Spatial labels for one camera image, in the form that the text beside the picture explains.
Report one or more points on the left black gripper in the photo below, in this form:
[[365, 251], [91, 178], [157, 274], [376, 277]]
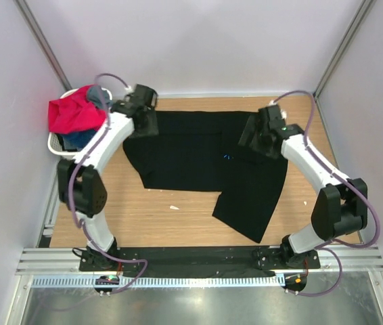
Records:
[[151, 128]]

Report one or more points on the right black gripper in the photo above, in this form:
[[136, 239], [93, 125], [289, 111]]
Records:
[[267, 149]]

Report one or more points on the black t shirt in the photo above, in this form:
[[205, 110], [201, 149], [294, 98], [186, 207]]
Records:
[[199, 152]]

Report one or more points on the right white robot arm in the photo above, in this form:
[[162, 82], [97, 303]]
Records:
[[339, 207]]

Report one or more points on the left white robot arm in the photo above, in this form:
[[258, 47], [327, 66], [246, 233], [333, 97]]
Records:
[[80, 185]]

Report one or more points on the grey blue t shirt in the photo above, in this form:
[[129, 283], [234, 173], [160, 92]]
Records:
[[97, 96]]

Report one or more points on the red t shirt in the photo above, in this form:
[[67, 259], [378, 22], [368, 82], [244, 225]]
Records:
[[74, 113]]

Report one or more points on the dark blue t shirt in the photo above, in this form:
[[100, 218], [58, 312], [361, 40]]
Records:
[[77, 140]]

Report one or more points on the white laundry basket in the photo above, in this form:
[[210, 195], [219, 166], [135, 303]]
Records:
[[54, 143]]

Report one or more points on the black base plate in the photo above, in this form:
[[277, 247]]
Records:
[[216, 261]]

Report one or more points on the white slotted cable duct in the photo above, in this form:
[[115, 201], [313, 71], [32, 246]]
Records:
[[98, 281]]

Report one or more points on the aluminium frame rail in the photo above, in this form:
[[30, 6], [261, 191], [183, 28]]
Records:
[[54, 261]]

